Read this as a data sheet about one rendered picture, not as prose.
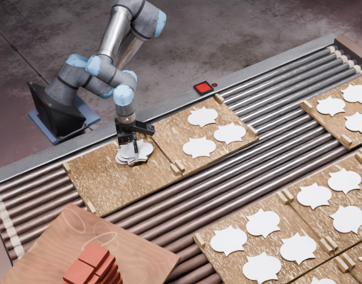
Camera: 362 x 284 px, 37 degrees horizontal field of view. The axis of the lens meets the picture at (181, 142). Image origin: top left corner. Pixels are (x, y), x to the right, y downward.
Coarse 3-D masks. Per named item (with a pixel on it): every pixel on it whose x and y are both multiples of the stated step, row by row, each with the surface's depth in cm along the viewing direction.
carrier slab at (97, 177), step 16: (112, 144) 244; (80, 160) 238; (96, 160) 238; (112, 160) 237; (160, 160) 236; (80, 176) 232; (96, 176) 231; (112, 176) 231; (128, 176) 230; (144, 176) 230; (160, 176) 230; (176, 176) 229; (80, 192) 225; (96, 192) 225; (112, 192) 225; (128, 192) 224; (144, 192) 224; (96, 208) 219; (112, 208) 219
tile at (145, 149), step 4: (140, 140) 239; (128, 144) 238; (140, 144) 238; (144, 144) 238; (148, 144) 237; (124, 148) 236; (128, 148) 236; (140, 148) 236; (144, 148) 236; (148, 148) 236; (152, 148) 236; (120, 152) 235; (124, 152) 235; (140, 152) 234; (144, 152) 234; (148, 152) 234; (124, 156) 233; (140, 156) 233; (144, 156) 233; (132, 160) 231
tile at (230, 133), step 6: (222, 126) 248; (228, 126) 248; (234, 126) 248; (240, 126) 248; (216, 132) 246; (222, 132) 245; (228, 132) 245; (234, 132) 245; (240, 132) 245; (216, 138) 243; (222, 138) 243; (228, 138) 243; (234, 138) 243; (240, 138) 242
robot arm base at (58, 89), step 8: (56, 80) 255; (48, 88) 254; (56, 88) 253; (64, 88) 253; (72, 88) 255; (56, 96) 252; (64, 96) 254; (72, 96) 257; (64, 104) 255; (72, 104) 260
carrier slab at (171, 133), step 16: (224, 112) 256; (160, 128) 250; (176, 128) 250; (192, 128) 249; (208, 128) 249; (160, 144) 243; (176, 144) 243; (224, 144) 241; (240, 144) 241; (192, 160) 235; (208, 160) 235
